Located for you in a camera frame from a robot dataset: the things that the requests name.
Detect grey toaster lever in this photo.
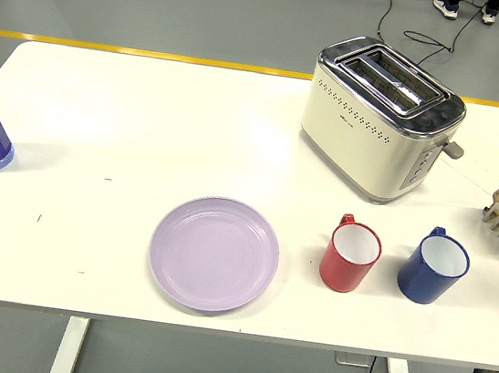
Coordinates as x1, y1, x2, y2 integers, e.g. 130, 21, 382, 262
436, 138, 467, 161

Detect person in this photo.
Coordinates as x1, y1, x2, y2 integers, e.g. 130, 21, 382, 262
430, 0, 499, 27

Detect yellow floor tape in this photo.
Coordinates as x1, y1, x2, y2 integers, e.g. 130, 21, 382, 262
0, 27, 499, 109

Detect clear bracket under table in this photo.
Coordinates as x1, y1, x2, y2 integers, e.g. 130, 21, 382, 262
332, 349, 378, 368

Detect purple plate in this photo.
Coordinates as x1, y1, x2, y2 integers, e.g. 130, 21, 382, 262
142, 188, 287, 322

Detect cream chrome toaster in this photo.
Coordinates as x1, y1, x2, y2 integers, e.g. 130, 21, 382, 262
291, 28, 479, 215

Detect black floor cable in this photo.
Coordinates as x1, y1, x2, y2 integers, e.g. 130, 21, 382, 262
370, 0, 491, 75

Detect blue mug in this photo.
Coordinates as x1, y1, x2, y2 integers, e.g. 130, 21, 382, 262
394, 222, 474, 310

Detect red mug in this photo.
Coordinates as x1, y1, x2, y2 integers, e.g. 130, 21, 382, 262
316, 210, 387, 299

